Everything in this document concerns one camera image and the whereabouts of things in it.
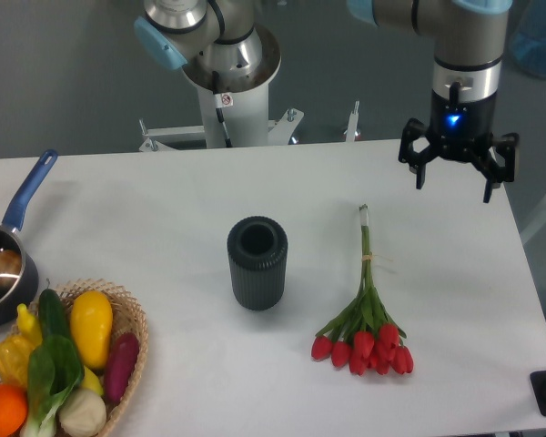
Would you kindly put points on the yellow bell pepper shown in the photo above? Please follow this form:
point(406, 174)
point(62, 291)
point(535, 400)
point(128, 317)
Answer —
point(15, 351)

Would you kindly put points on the red tulip bouquet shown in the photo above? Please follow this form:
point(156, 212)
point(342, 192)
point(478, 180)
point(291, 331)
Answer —
point(363, 336)

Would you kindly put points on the blue container in background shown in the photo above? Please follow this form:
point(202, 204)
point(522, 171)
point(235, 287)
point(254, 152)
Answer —
point(528, 44)

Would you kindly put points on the yellow banana piece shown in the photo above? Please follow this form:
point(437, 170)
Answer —
point(91, 382)

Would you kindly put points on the brown bun in pan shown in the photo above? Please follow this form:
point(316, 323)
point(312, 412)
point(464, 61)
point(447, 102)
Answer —
point(10, 267)

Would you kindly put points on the beige garlic bulb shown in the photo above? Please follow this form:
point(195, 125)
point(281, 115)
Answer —
point(83, 414)

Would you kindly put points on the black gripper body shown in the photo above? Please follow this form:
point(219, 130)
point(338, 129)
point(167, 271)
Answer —
point(461, 132)

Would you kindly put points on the blue handled saucepan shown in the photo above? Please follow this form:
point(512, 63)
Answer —
point(26, 287)

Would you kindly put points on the green cucumber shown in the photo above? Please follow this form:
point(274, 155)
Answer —
point(52, 315)

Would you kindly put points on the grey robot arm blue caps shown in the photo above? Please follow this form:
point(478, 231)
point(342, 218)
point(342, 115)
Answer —
point(469, 36)

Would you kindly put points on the woven wicker basket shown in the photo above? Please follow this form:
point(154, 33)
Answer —
point(128, 316)

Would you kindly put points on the orange fruit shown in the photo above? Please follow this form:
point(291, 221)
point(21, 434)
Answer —
point(13, 409)

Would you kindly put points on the small yellow pepper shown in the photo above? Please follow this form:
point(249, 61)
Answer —
point(28, 325)

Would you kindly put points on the yellow squash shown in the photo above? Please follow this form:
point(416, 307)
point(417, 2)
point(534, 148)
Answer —
point(91, 321)

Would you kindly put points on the dark ribbed vase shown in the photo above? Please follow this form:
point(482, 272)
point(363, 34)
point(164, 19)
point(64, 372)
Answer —
point(257, 249)

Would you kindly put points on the purple eggplant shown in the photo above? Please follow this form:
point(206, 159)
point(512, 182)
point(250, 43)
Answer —
point(120, 365)

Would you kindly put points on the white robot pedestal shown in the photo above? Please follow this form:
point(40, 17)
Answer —
point(232, 84)

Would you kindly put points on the green bok choy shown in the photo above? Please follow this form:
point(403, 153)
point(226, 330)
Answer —
point(54, 370)

